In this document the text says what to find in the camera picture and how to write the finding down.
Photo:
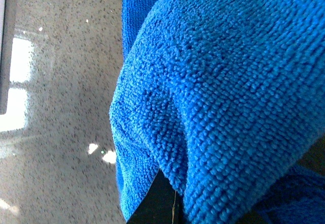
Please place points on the blue microfiber cloth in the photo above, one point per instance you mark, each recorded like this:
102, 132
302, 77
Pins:
223, 97

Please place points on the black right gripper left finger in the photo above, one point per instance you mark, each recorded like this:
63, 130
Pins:
162, 204

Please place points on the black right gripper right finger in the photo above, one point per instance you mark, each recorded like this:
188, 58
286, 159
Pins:
313, 159

